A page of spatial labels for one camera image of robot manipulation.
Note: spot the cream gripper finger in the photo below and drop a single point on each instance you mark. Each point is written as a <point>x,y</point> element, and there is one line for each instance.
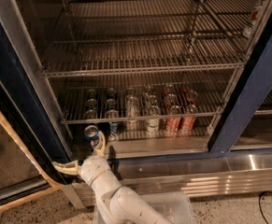
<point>70,168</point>
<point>99,149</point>

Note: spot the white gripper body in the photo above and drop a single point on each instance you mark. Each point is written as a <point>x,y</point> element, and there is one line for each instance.
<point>93,169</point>

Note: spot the blue pepsi can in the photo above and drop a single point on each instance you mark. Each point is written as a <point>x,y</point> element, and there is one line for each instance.
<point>90,114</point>
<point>91,135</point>

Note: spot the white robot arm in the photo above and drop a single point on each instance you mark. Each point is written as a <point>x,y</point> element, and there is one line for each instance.
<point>116,203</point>

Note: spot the blue pepsi can behind front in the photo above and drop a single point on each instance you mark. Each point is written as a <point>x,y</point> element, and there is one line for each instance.
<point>90,114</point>

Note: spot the open glass fridge door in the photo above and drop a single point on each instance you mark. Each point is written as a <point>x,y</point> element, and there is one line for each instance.
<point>23,171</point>

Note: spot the silver white soda can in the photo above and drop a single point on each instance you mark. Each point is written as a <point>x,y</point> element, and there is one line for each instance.
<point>132,110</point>

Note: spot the white green soda can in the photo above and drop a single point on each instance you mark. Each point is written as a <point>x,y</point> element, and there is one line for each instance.
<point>153,112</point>

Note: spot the red soda can left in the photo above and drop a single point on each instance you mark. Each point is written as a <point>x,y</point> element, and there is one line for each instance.
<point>172,123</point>

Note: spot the red soda can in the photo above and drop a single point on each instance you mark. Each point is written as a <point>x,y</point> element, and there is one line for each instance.
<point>172,123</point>
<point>187,122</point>

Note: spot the red soda can right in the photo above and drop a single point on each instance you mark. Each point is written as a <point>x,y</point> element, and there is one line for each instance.
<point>187,122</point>

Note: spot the bottle on right upper shelf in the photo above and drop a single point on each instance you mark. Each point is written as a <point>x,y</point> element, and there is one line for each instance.
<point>255,14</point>

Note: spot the clear plastic bin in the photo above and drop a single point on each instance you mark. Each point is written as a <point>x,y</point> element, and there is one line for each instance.
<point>175,206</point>

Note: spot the middle wire fridge shelf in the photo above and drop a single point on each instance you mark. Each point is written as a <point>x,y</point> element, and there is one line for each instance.
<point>206,89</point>

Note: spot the wire fridge shelf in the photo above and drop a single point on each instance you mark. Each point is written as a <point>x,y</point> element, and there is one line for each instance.
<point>206,89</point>
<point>113,37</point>

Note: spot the upper wire fridge shelf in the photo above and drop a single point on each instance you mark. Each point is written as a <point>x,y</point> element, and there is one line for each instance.
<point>113,37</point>

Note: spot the blue fridge centre post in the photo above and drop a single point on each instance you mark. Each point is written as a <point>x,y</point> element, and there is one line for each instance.
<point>253,93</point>

